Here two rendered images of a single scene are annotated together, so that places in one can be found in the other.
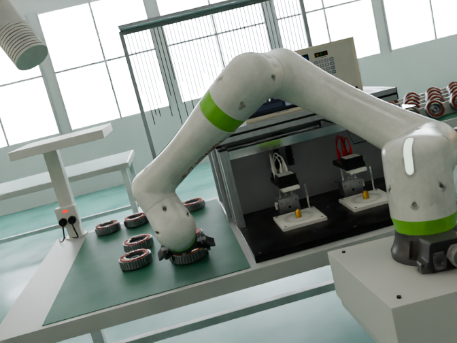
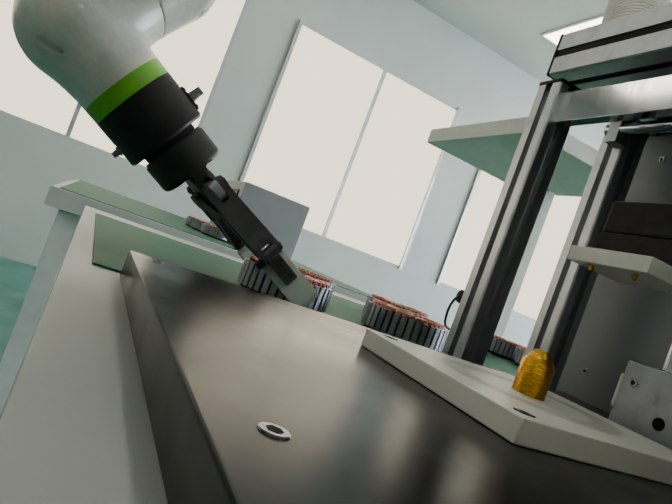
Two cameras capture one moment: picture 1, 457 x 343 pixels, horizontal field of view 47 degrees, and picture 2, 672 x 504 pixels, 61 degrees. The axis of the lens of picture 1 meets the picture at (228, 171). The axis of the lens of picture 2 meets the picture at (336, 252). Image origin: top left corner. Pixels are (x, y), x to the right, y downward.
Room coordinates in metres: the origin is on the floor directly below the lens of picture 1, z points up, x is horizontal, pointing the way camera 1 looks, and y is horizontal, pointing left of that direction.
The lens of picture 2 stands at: (1.46, -0.47, 0.82)
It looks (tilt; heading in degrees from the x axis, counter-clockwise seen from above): 1 degrees up; 71
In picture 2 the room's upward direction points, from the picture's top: 20 degrees clockwise
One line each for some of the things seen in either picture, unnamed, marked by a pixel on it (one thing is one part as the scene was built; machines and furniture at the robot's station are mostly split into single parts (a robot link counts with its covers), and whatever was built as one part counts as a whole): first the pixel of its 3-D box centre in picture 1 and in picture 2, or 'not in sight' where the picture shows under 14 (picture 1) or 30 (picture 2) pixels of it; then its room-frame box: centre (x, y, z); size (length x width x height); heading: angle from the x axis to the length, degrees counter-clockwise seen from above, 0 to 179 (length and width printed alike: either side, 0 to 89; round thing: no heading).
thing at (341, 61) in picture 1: (286, 80); not in sight; (2.03, -0.30, 1.22); 0.44 x 0.39 x 0.20; 95
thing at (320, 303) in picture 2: (188, 253); (285, 284); (1.64, 0.19, 0.77); 0.11 x 0.11 x 0.04
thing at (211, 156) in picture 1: (218, 175); not in sight; (2.08, 0.04, 0.91); 0.28 x 0.03 x 0.32; 5
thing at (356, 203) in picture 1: (366, 199); not in sight; (1.71, -0.44, 0.78); 0.15 x 0.15 x 0.01; 5
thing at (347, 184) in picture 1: (350, 186); not in sight; (1.86, -0.42, 0.80); 0.07 x 0.05 x 0.06; 95
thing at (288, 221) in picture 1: (299, 218); (524, 403); (1.69, -0.19, 0.78); 0.15 x 0.15 x 0.01; 5
